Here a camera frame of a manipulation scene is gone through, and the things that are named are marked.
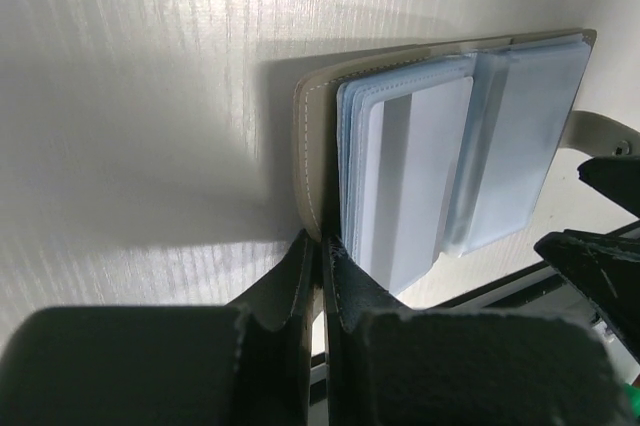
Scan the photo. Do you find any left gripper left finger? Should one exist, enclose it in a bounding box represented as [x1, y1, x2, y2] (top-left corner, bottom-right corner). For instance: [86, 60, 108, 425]
[1, 233, 314, 425]

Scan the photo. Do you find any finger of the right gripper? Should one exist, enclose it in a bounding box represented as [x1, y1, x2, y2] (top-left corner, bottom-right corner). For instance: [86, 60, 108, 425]
[578, 156, 640, 218]
[534, 230, 639, 359]

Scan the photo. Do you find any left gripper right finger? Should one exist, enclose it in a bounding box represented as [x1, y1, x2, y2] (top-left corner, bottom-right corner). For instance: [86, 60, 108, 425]
[321, 236, 630, 425]

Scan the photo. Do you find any grey leather card holder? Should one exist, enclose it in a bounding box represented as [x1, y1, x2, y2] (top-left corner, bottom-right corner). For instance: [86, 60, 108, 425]
[291, 27, 636, 295]

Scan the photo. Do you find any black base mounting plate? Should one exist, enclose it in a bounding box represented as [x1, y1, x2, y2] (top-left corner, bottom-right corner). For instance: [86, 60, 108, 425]
[304, 220, 640, 426]

